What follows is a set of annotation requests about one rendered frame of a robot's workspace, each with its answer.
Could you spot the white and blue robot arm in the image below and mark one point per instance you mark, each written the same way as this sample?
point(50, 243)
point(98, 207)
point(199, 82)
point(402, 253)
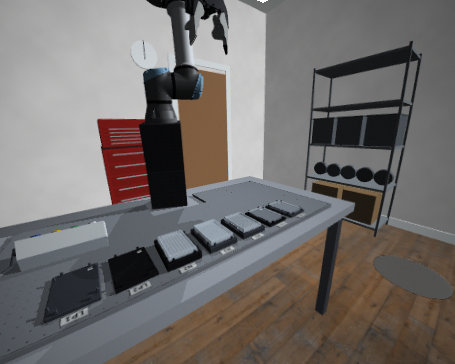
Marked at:
point(161, 85)

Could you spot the grey operator panel with coloured buttons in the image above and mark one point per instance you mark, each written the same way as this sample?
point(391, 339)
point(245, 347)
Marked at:
point(58, 245)

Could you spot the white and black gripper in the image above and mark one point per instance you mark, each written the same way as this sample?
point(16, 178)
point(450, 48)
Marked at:
point(220, 21)

